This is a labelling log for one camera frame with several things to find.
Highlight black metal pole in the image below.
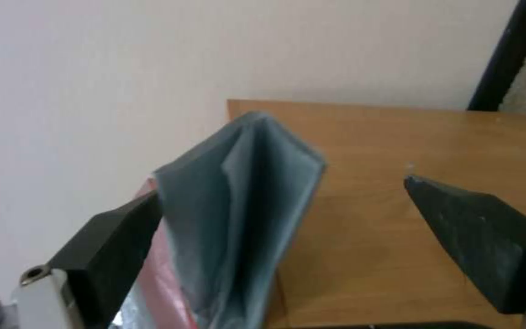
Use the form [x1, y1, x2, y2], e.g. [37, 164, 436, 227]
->
[467, 0, 526, 111]

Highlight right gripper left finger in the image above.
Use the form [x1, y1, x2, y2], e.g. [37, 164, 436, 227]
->
[9, 190, 162, 329]

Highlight grey-blue garbage bag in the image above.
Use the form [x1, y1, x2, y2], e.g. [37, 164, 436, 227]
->
[154, 110, 328, 329]

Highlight red plastic wrapper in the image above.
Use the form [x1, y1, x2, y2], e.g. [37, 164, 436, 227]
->
[112, 173, 202, 329]

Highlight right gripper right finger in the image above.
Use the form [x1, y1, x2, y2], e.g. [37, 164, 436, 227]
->
[403, 175, 526, 329]

